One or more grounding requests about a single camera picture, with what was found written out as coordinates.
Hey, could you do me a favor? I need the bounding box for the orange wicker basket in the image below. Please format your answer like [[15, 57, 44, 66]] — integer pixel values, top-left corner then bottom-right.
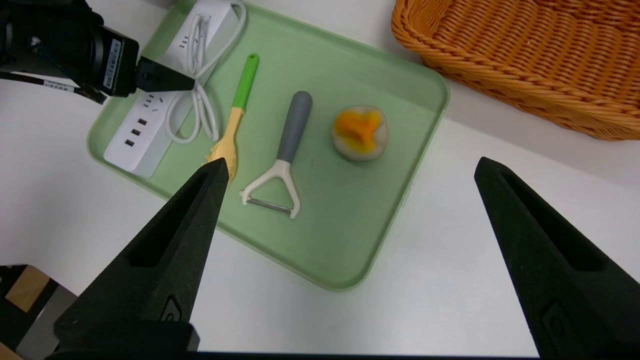
[[391, 0, 640, 142]]

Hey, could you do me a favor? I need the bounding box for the round bun with orange topping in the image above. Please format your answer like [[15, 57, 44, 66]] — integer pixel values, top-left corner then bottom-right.
[[331, 105, 389, 162]]

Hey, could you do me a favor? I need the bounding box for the yellow pasta spoon green handle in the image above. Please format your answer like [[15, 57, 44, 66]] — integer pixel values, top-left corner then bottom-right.
[[205, 53, 260, 185]]

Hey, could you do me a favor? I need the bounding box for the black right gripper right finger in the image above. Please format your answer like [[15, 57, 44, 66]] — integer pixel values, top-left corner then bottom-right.
[[474, 157, 640, 360]]

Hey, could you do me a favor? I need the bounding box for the black metal frame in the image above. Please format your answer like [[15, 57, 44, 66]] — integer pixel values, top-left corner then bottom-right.
[[0, 264, 56, 351]]

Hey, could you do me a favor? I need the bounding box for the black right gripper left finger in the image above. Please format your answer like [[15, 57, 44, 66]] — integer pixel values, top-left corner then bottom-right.
[[50, 158, 230, 357]]

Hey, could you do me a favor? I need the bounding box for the light green plastic tray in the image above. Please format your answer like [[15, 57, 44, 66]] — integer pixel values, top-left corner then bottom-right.
[[86, 0, 451, 292]]

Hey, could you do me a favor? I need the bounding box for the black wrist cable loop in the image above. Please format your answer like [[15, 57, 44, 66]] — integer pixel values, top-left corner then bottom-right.
[[0, 71, 108, 106]]

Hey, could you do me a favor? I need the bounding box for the white power strip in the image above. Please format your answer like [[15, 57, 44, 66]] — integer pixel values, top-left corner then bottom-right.
[[103, 0, 238, 179]]

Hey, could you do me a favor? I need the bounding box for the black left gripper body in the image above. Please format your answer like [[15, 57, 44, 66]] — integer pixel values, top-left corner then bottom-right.
[[0, 0, 140, 98]]

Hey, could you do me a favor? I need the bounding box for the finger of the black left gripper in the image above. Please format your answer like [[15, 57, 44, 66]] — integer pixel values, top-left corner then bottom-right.
[[135, 56, 196, 93]]

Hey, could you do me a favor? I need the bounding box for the white power cord with plug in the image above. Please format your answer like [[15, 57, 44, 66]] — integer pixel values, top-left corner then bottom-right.
[[164, 0, 248, 145]]

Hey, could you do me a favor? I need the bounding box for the white peeler grey handle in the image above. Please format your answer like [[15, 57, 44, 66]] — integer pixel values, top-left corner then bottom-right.
[[239, 90, 314, 220]]

